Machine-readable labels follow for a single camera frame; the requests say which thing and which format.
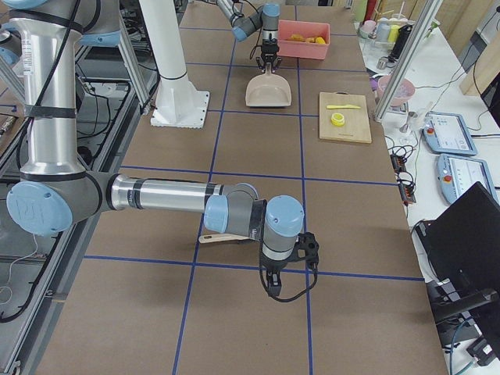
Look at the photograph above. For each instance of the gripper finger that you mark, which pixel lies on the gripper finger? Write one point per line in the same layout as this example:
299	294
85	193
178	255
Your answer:
261	65
273	283
276	64

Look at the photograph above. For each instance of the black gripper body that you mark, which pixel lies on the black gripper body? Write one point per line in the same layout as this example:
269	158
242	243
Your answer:
273	264
268	49

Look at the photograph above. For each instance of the toy potato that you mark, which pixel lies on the toy potato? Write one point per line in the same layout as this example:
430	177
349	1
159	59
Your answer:
296	37

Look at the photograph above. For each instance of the beige dustpan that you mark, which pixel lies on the beige dustpan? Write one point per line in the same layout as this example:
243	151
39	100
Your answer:
268	90

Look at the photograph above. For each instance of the white hand brush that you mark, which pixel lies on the white hand brush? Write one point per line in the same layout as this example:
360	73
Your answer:
214	238

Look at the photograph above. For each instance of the pink plastic bin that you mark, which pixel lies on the pink plastic bin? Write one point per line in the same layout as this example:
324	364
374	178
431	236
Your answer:
303	50

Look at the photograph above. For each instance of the yellow plastic knife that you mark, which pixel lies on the yellow plastic knife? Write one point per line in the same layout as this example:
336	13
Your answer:
346	106

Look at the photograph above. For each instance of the yellow lemon slice toy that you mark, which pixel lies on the yellow lemon slice toy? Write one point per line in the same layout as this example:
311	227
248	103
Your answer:
337	119

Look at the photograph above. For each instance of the bamboo cutting board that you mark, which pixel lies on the bamboo cutting board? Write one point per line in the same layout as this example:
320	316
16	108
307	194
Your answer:
357	124

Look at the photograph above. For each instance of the black bottle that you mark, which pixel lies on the black bottle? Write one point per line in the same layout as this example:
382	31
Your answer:
403	36

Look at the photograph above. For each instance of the upper teach pendant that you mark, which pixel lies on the upper teach pendant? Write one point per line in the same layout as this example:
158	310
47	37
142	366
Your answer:
448	133

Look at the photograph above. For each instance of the teach pendant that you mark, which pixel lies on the teach pendant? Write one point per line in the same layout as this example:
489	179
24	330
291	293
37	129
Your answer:
458	173
448	133

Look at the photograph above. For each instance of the black laptop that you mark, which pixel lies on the black laptop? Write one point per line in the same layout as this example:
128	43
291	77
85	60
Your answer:
464	241

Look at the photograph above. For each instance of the lower teach pendant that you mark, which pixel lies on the lower teach pendant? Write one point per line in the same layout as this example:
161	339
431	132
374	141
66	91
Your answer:
458	173

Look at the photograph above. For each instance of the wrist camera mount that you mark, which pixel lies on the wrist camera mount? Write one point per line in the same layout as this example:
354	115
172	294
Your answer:
307	250

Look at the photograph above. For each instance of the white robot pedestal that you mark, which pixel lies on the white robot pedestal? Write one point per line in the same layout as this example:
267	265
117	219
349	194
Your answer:
178	103

